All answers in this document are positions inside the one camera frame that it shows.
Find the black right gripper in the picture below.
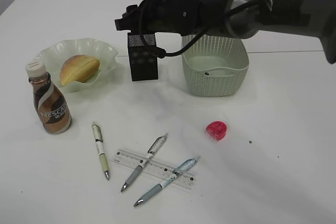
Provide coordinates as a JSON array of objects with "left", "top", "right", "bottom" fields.
[{"left": 115, "top": 0, "right": 207, "bottom": 36}]

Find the yellow bread loaf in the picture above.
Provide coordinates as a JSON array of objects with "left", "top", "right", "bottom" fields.
[{"left": 59, "top": 55, "right": 100, "bottom": 86}]

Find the brown Nescafe coffee bottle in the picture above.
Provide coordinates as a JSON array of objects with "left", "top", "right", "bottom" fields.
[{"left": 25, "top": 60, "right": 71, "bottom": 134}]

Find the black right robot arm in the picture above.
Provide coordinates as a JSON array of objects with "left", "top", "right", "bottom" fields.
[{"left": 115, "top": 0, "right": 335, "bottom": 64}]

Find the green plastic woven basket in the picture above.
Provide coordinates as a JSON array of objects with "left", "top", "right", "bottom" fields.
[{"left": 182, "top": 35, "right": 249, "bottom": 97}]

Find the black square pen holder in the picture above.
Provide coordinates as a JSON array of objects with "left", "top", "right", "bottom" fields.
[{"left": 127, "top": 32, "right": 159, "bottom": 81}]

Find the pale green ruffled glass plate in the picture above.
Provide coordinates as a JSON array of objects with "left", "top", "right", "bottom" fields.
[{"left": 35, "top": 38, "right": 118, "bottom": 93}]

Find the white and green pen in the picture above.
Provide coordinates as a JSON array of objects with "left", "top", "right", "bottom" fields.
[{"left": 91, "top": 122, "right": 110, "bottom": 180}]

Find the blue grey grip pen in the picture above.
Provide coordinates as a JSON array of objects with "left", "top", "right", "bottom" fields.
[{"left": 133, "top": 156, "right": 201, "bottom": 207}]

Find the pink correction tape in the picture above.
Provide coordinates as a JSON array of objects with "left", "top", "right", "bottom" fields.
[{"left": 205, "top": 121, "right": 227, "bottom": 141}]

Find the clear plastic ruler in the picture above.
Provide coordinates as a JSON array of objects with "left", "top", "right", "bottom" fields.
[{"left": 112, "top": 149, "right": 196, "bottom": 189}]

